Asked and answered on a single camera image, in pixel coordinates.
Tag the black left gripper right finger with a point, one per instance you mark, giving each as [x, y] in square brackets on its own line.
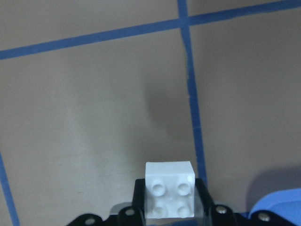
[206, 212]

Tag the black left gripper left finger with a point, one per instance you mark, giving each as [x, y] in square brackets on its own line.
[134, 214]

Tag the white block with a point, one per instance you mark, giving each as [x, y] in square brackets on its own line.
[170, 189]

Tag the blue plastic tray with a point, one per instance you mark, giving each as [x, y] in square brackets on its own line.
[285, 203]

